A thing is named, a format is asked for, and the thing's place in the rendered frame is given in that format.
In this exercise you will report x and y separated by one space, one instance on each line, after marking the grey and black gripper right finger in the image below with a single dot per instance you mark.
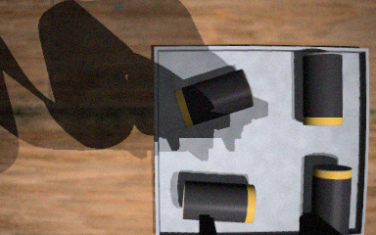
312 224

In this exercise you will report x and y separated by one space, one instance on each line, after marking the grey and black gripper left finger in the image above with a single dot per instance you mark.
206 225

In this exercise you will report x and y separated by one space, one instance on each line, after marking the white shallow tray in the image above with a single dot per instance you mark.
266 145

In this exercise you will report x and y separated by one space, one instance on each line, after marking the black battery with gold end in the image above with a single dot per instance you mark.
214 98
331 194
225 202
323 89

